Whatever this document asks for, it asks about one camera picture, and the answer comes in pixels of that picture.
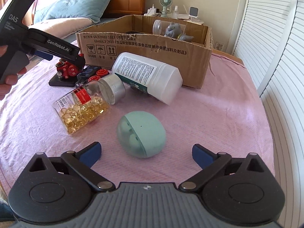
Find red toy train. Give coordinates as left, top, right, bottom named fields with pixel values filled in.
left=56, top=58, right=85, bottom=81

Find clear bottle yellow capsules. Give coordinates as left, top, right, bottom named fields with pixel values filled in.
left=53, top=74, right=126, bottom=134

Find large white supplement bottle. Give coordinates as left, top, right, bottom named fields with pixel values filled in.
left=112, top=52, right=183, bottom=105

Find teal earbud case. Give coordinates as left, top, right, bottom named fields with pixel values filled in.
left=116, top=111, right=166, bottom=158

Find person's left hand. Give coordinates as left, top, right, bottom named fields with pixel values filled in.
left=0, top=45, right=28, bottom=101

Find black flat toy base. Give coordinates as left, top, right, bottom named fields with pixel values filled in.
left=48, top=74, right=77, bottom=87

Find pink quilt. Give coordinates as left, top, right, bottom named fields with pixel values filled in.
left=28, top=17, right=93, bottom=39

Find teal pillow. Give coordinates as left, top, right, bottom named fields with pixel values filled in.
left=33, top=0, right=111, bottom=23

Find clear empty plastic jar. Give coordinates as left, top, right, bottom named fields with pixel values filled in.
left=153, top=20, right=186, bottom=36

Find white power strip charger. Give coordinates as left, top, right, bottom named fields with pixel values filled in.
left=144, top=5, right=160, bottom=17

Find pink table cloth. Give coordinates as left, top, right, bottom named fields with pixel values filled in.
left=1, top=54, right=275, bottom=192

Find grey cat figurine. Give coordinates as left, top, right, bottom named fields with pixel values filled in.
left=164, top=22, right=194, bottom=43

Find green mini desk fan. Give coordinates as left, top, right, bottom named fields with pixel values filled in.
left=159, top=0, right=173, bottom=17

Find small clear spray bottle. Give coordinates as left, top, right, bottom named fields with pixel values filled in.
left=172, top=5, right=179, bottom=19

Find brown cardboard box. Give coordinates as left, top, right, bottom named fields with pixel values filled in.
left=76, top=15, right=213, bottom=89

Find white smart display stand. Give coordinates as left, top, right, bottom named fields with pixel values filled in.
left=178, top=6, right=204, bottom=25

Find white wall socket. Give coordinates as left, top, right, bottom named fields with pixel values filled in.
left=214, top=42, right=224, bottom=51

